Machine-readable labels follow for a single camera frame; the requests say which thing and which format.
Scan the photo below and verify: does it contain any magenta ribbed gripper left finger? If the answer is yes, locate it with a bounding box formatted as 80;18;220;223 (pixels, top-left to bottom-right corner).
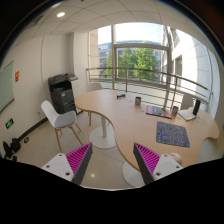
42;143;93;185

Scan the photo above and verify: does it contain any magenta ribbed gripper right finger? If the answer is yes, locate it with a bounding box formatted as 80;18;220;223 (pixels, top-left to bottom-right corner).
133;143;182;184

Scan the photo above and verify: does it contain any beige computer mouse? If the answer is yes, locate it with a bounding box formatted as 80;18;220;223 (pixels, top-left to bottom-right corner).
170;153;182;165

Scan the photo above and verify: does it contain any dark patterned mouse pad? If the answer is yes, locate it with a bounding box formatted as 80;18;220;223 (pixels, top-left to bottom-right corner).
156;122;190;147

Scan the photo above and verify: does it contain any curved wooden table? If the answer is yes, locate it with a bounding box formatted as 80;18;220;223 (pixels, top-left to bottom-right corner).
74;88;220;188

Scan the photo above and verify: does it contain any white chair with wooden legs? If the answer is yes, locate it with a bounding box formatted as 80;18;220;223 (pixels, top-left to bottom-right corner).
41;100;82;149

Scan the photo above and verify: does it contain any dark can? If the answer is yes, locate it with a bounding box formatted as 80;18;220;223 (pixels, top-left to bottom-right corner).
171;106;179;116

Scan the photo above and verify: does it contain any white laptop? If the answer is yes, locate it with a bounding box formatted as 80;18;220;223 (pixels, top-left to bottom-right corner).
178;100;201;121

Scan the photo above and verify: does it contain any dark mug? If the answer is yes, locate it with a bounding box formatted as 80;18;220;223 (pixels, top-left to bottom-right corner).
135;97;141;106

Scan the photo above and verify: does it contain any white chair at right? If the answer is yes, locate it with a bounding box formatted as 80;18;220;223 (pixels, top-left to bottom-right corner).
180;94;193;110

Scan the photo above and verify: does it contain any green exit sign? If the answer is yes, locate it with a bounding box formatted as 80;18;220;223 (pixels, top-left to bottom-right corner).
5;118;14;129

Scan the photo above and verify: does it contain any small black box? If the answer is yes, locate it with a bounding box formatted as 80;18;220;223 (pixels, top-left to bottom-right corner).
117;94;126;99

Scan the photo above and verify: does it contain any black office printer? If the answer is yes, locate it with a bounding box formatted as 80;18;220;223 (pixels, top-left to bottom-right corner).
48;73;78;114

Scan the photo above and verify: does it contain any white chair behind table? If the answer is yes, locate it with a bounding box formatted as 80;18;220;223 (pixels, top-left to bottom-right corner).
87;83;102;92

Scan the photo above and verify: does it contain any metal window railing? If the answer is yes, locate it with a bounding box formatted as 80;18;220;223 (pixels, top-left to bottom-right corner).
87;67;212;109

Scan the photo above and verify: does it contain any round ceiling light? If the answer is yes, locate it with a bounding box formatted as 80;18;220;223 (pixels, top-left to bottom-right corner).
57;12;65;18

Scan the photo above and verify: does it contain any red wall notice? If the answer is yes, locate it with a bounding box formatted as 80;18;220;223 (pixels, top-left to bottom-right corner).
15;71;20;82

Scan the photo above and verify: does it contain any green wall whiteboard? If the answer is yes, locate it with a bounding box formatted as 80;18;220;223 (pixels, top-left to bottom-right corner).
0;62;14;113

